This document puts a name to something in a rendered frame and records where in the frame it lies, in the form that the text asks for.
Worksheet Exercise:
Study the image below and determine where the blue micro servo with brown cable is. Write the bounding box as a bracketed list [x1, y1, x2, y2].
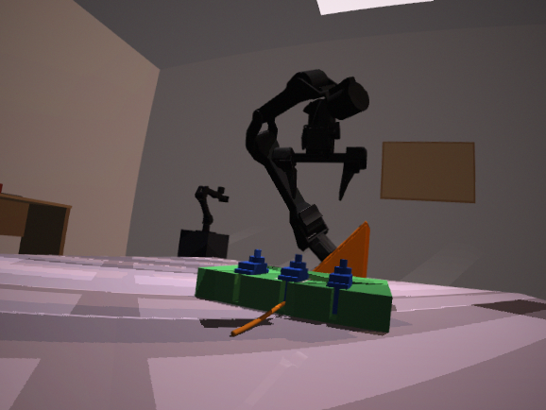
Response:
[231, 254, 310, 336]

